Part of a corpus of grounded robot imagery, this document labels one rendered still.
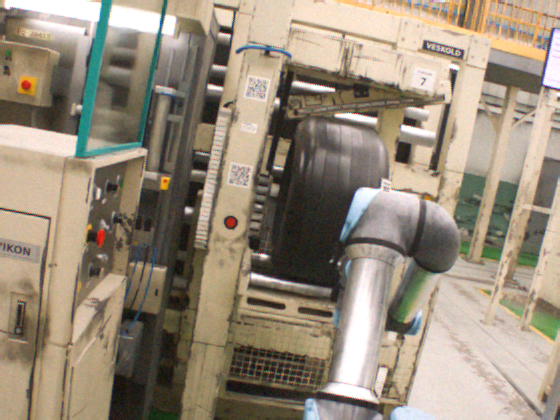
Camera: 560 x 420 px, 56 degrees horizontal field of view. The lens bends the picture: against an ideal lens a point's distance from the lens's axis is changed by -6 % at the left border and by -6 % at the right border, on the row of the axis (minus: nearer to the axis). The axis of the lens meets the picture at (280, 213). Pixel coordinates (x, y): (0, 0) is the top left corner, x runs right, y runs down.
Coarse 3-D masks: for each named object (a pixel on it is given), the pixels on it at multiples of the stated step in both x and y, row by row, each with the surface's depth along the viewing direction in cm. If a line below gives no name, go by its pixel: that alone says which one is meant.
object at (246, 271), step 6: (246, 246) 206; (246, 252) 196; (246, 258) 187; (246, 264) 179; (246, 270) 176; (240, 276) 177; (246, 276) 176; (240, 282) 176; (246, 282) 176; (240, 288) 176; (246, 288) 177; (240, 294) 177
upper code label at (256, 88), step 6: (252, 78) 178; (258, 78) 178; (264, 78) 178; (246, 84) 178; (252, 84) 178; (258, 84) 178; (264, 84) 178; (246, 90) 178; (252, 90) 178; (258, 90) 178; (264, 90) 178; (246, 96) 178; (252, 96) 178; (258, 96) 179; (264, 96) 179
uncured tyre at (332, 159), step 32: (320, 128) 174; (352, 128) 178; (288, 160) 208; (320, 160) 166; (352, 160) 168; (384, 160) 173; (288, 192) 218; (320, 192) 164; (352, 192) 165; (288, 224) 169; (320, 224) 166; (288, 256) 173; (320, 256) 171
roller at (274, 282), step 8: (256, 272) 181; (256, 280) 180; (264, 280) 180; (272, 280) 181; (280, 280) 181; (288, 280) 182; (296, 280) 182; (304, 280) 183; (272, 288) 181; (280, 288) 181; (288, 288) 181; (296, 288) 181; (304, 288) 181; (312, 288) 182; (320, 288) 182; (328, 288) 182; (320, 296) 183; (328, 296) 182
